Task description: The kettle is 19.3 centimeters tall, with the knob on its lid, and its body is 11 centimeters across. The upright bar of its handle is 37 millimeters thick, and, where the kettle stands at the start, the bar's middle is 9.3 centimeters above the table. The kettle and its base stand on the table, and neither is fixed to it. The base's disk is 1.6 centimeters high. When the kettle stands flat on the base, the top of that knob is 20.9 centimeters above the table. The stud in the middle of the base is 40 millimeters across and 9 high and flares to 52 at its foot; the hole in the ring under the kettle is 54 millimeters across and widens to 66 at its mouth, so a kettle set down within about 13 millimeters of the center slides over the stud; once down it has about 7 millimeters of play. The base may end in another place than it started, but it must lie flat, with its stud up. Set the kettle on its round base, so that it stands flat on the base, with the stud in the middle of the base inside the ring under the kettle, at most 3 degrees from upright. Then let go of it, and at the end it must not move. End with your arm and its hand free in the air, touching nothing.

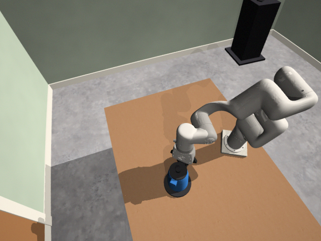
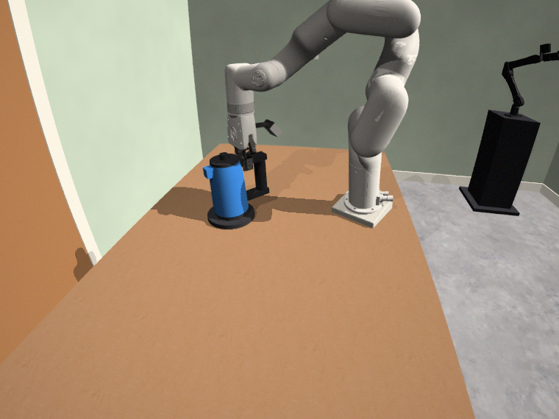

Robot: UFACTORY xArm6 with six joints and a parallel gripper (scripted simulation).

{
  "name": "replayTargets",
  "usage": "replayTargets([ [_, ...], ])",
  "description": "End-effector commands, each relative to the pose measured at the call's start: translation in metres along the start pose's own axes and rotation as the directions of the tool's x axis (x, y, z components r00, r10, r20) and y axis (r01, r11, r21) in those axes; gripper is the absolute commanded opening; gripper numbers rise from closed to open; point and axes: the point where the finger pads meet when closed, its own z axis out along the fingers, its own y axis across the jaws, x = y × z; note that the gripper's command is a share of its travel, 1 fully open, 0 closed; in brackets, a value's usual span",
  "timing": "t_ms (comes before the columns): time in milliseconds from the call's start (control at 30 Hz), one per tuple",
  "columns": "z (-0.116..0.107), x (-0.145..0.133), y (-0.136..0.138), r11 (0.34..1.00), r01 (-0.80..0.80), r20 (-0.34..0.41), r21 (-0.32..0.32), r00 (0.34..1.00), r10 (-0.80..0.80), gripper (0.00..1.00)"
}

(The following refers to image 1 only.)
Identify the blue kettle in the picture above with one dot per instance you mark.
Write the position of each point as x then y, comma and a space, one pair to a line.
178, 176

